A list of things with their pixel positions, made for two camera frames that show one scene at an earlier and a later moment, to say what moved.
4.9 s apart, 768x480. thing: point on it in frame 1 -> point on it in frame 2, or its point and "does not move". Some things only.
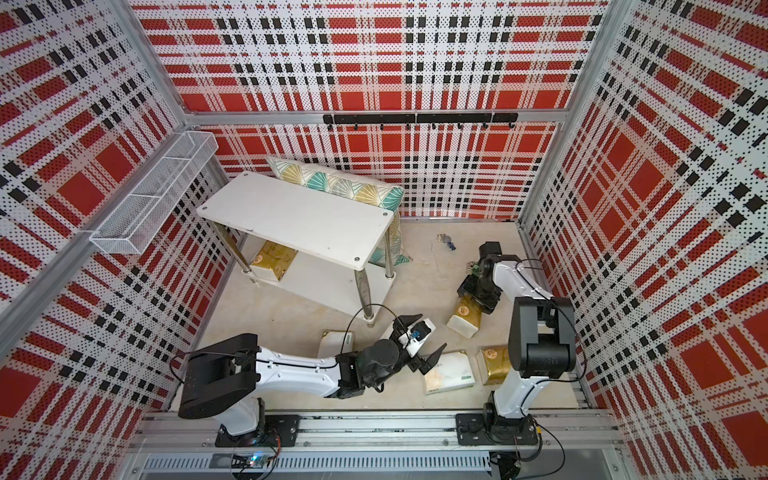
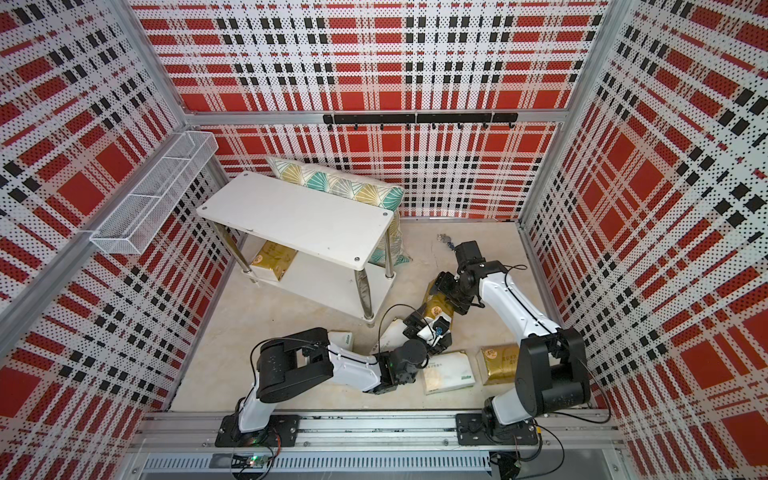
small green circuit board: (249, 460) does not move
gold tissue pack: (275, 257) does not move
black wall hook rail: (423, 118) does not move
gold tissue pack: (466, 318) -> (437, 305)
